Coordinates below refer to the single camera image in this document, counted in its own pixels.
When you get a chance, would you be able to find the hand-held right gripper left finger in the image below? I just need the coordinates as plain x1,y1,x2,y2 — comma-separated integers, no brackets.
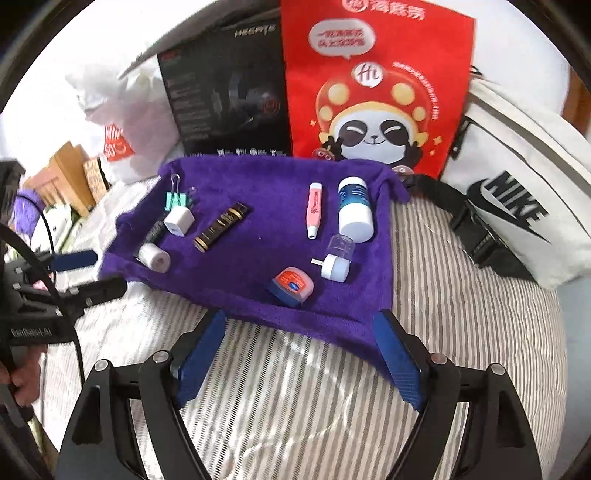
58,308,228,480

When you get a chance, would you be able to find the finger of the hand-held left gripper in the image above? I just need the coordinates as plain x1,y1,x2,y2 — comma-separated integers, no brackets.
21,277,127,319
9,249,98,278

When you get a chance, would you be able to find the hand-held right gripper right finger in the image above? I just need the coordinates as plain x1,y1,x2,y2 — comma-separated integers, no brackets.
373,310,542,480

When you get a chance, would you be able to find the white tape roll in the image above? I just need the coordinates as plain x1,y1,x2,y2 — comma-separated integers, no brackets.
137,242,171,273

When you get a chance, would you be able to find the black stick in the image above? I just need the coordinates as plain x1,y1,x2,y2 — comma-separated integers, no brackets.
134,217,168,259

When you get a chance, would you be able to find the white charger plug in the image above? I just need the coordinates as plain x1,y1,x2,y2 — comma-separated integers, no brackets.
164,208,195,237

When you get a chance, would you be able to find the white plug-in night light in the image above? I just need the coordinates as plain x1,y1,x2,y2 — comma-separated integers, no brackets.
311,254,352,282

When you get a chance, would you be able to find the green binder clip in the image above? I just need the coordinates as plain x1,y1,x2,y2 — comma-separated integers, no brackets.
164,173,198,214

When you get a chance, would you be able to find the blue balm tin orange label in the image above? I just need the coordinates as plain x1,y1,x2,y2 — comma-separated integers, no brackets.
267,267,315,308

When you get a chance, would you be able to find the clear plastic cap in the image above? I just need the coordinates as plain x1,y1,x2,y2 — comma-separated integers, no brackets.
325,234,356,264

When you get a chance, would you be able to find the black gold tube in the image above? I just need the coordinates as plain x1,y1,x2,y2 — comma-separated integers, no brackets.
193,202,254,253

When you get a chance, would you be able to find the white bottle blue label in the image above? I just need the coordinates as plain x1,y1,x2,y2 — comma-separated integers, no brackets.
337,178,375,244

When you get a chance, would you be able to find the pink correction pen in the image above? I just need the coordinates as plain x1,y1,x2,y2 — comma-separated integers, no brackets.
307,182,324,240

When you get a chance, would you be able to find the person's left hand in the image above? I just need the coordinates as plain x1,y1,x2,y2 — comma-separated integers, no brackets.
0,353,42,407

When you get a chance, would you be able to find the striped quilt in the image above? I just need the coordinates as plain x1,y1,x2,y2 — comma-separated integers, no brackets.
41,180,568,480

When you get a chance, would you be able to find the purple fuzzy cloth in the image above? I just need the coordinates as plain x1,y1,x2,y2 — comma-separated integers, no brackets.
14,187,47,222

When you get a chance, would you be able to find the framed picture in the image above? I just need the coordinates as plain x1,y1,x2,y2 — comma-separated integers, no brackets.
83,156,110,204

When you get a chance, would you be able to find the wooden headboard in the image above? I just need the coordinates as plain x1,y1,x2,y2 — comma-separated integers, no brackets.
23,142,98,217

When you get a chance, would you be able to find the white plastic bag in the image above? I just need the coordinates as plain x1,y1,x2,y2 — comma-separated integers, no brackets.
65,69,185,182

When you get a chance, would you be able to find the purple towel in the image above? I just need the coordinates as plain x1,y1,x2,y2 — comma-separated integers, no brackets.
99,156,413,384

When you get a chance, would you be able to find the black cardboard box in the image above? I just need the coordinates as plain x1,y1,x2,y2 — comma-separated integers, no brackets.
117,9,294,158

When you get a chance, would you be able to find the white waist bag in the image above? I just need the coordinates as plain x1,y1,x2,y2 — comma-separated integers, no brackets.
402,65,591,289

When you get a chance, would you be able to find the red paper bag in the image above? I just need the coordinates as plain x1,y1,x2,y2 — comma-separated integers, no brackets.
280,0,476,178

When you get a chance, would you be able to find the brown wooden door frame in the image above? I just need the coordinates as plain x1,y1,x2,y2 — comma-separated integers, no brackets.
562,69,589,127

